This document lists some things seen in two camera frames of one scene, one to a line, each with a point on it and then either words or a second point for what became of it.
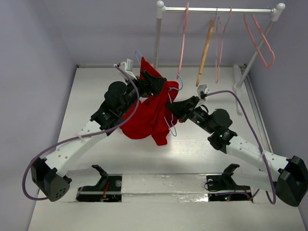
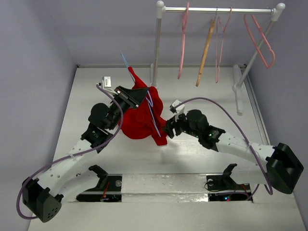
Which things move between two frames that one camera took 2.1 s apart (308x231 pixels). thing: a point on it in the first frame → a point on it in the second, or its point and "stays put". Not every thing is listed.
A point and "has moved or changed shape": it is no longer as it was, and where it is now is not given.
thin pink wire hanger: [223, 29] stays put
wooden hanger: [206, 51] stays put
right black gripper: [188, 110] → [175, 125]
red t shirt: [153, 119] has moved or changed shape
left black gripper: [149, 85] → [137, 95]
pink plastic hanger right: [265, 39] stays put
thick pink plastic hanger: [185, 31] stays put
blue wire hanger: [169, 91] → [151, 100]
